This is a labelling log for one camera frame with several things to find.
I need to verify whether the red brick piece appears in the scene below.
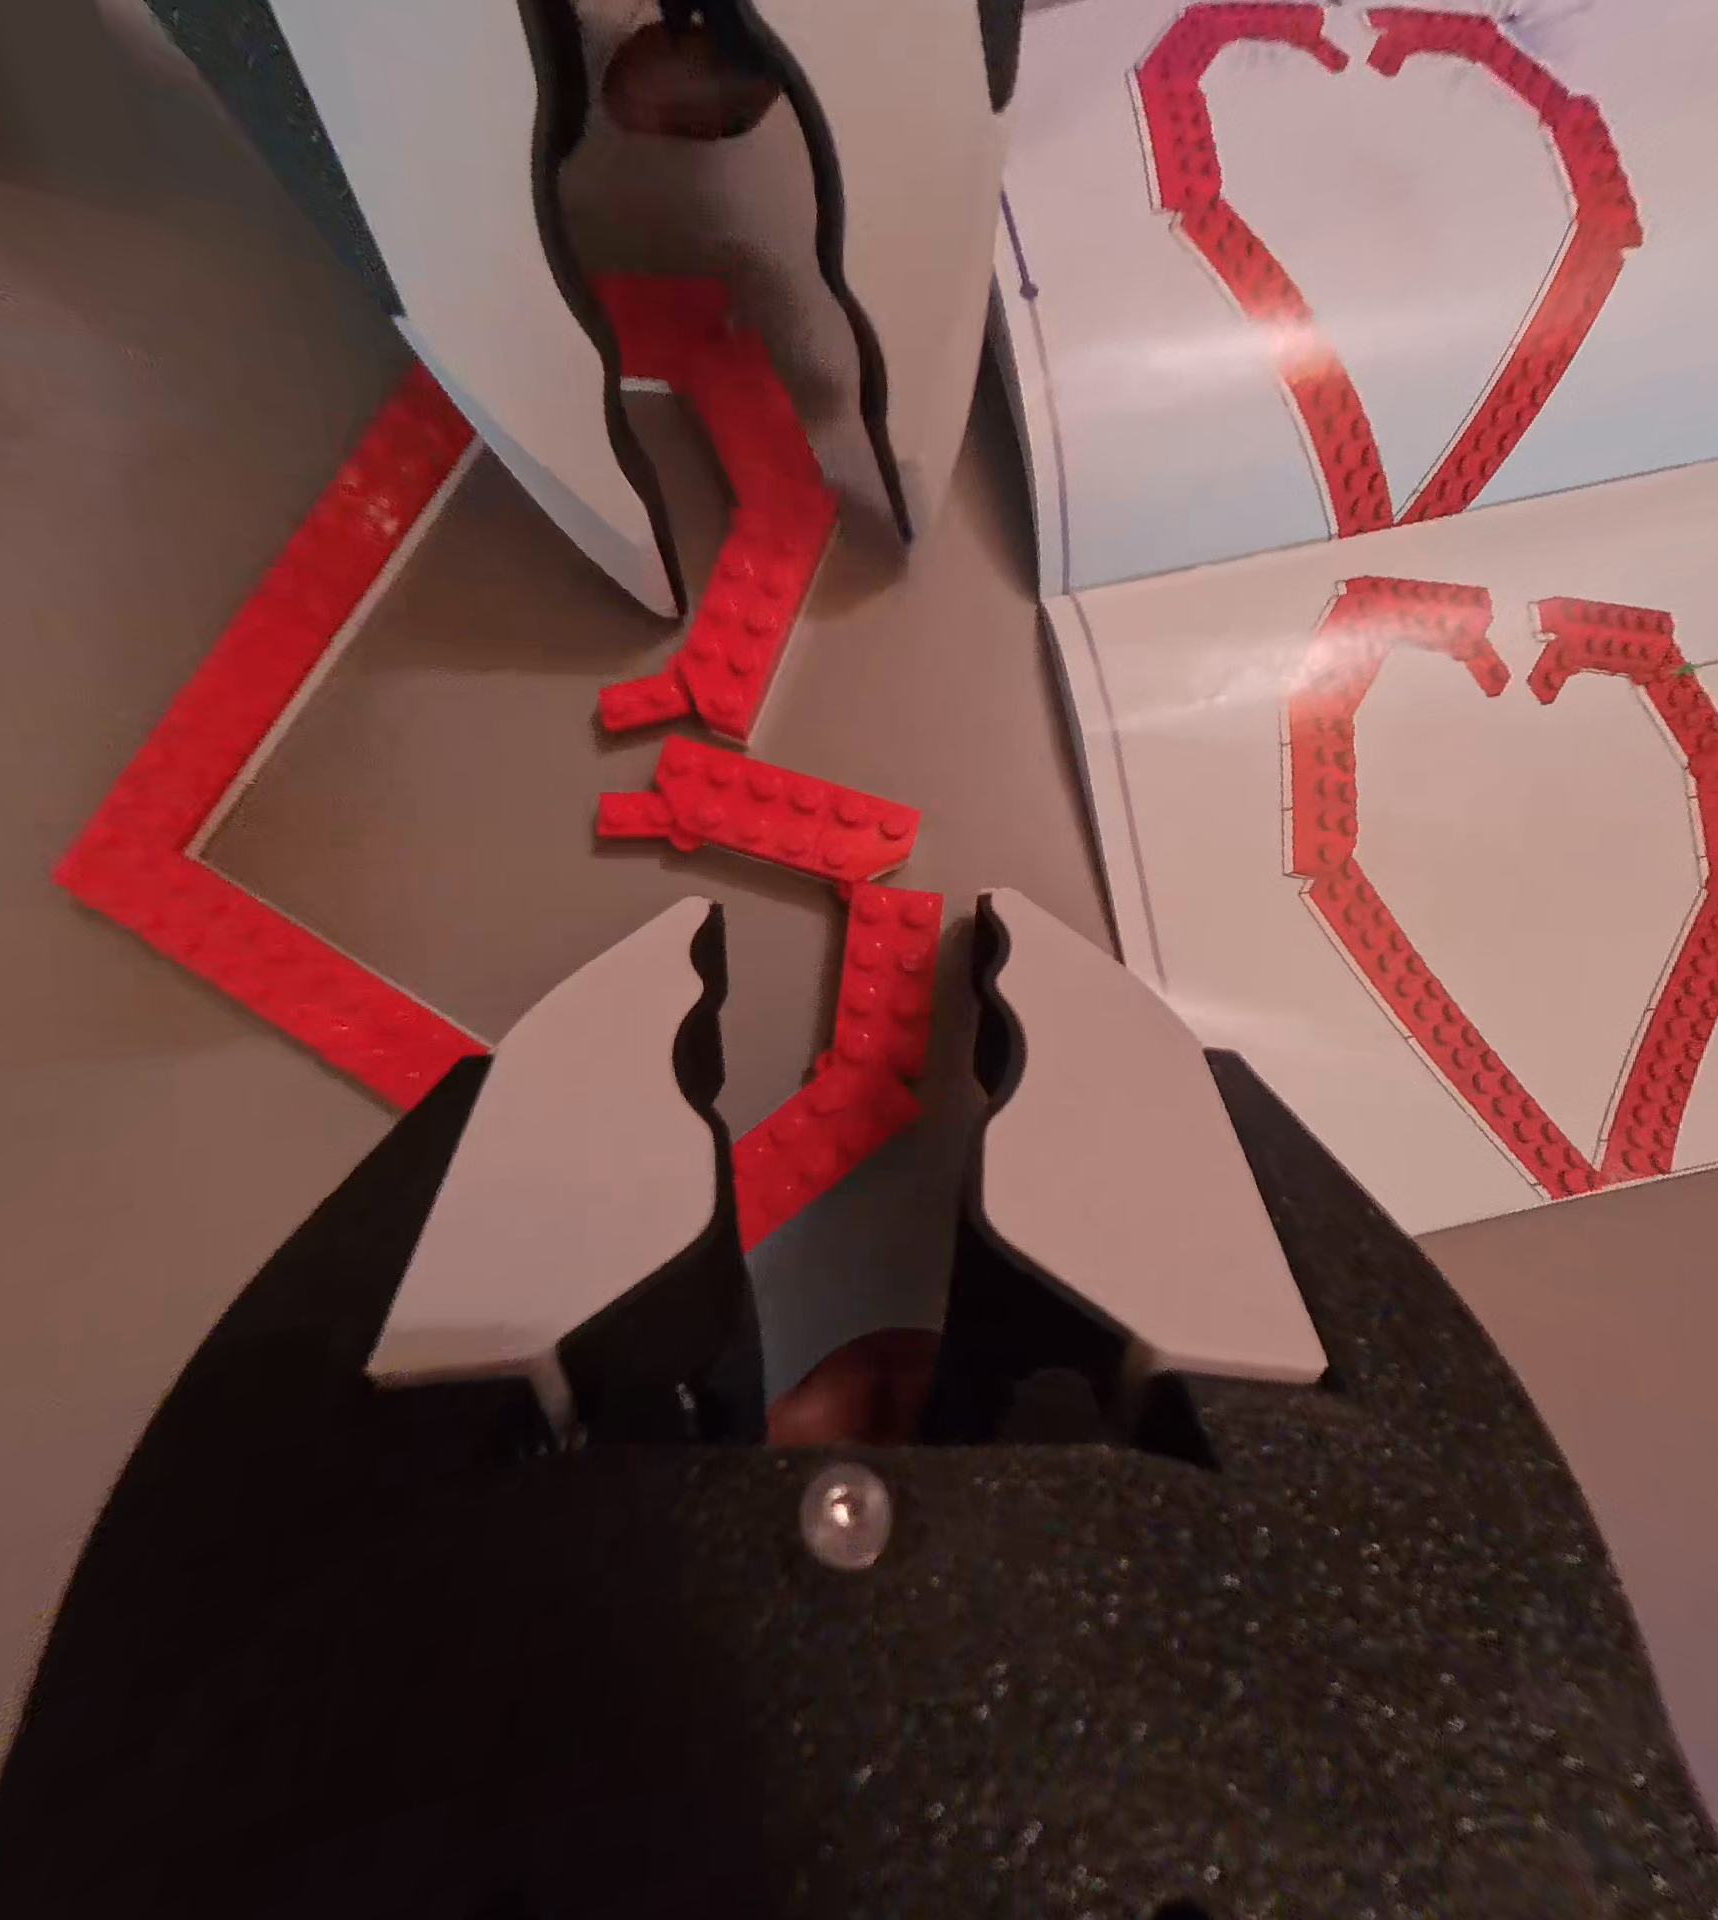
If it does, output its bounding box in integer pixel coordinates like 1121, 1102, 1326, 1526
595, 732, 925, 885

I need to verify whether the red brick heart frame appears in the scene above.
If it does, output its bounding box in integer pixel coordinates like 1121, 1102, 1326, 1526
53, 274, 945, 1252

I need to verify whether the grey desk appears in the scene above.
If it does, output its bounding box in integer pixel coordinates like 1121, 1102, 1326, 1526
0, 0, 1718, 1920

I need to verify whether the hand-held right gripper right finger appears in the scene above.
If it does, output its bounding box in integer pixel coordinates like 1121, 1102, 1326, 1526
969, 888, 1332, 1389

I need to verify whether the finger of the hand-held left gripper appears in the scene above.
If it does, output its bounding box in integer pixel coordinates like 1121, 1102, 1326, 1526
265, 0, 693, 620
752, 0, 1025, 546

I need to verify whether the white instruction booklet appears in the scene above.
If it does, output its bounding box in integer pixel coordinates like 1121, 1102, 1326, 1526
993, 0, 1718, 1240

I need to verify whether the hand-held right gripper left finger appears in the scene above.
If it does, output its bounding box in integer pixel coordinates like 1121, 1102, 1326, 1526
368, 895, 728, 1389

